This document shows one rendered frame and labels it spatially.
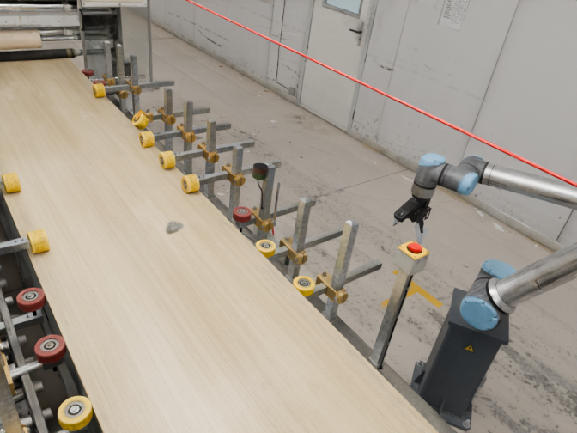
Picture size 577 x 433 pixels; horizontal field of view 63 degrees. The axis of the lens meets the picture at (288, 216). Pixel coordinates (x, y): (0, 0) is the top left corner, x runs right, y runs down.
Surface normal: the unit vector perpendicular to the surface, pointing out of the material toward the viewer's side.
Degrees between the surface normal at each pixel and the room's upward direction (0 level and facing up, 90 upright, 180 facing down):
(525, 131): 90
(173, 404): 0
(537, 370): 0
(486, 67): 90
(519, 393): 0
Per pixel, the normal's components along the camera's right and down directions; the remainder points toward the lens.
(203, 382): 0.12, -0.83
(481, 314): -0.62, 0.43
